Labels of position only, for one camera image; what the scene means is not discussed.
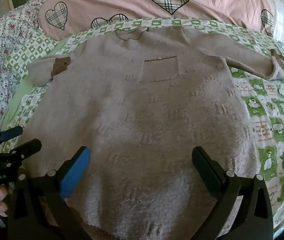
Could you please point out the pink heart pattern pillow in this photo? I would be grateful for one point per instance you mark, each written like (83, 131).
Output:
(107, 0)

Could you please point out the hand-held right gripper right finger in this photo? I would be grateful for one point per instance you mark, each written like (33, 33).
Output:
(205, 168)

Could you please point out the beige knit sweater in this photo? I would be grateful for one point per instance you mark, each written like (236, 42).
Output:
(144, 120)

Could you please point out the green checked blanket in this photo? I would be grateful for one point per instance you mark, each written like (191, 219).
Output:
(269, 105)

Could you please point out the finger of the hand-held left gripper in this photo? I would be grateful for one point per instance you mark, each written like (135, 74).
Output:
(28, 148)
(10, 132)

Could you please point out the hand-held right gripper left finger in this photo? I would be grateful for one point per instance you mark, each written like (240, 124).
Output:
(78, 170)

